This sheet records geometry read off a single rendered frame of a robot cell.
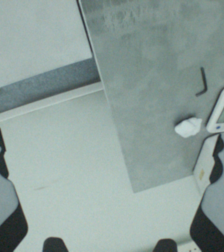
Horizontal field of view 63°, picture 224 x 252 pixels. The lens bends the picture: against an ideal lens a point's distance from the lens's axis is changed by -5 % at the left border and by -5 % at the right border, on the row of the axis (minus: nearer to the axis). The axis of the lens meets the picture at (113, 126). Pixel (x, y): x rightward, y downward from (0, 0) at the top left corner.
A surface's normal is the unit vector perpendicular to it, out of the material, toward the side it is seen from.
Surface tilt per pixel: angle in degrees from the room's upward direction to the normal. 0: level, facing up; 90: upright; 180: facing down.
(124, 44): 0
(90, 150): 90
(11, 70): 0
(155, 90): 0
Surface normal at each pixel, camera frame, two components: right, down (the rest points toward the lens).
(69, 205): -0.17, -0.58
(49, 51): 0.23, 0.77
